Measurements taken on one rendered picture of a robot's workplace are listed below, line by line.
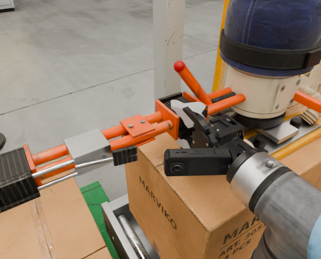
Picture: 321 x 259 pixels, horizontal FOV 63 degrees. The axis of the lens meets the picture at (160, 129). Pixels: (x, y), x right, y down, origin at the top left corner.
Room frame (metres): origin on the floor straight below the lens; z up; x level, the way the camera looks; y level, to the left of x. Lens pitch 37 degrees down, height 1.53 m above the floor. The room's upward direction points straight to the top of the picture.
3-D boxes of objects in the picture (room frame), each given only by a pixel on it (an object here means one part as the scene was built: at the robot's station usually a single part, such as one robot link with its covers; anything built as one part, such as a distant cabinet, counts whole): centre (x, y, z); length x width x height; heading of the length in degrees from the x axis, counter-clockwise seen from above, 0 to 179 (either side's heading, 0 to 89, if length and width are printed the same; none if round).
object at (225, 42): (0.62, -0.26, 1.33); 0.23 x 0.23 x 0.04
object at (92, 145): (0.37, 0.14, 1.20); 0.07 x 0.07 x 0.04; 32
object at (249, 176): (0.29, -0.16, 1.21); 0.09 x 0.05 x 0.10; 122
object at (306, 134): (0.54, -0.31, 1.11); 0.34 x 0.10 x 0.05; 122
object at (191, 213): (0.61, -0.24, 0.88); 0.60 x 0.40 x 0.40; 122
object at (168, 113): (0.49, -0.05, 1.21); 0.10 x 0.08 x 0.06; 32
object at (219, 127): (0.37, -0.12, 1.21); 0.12 x 0.09 x 0.08; 32
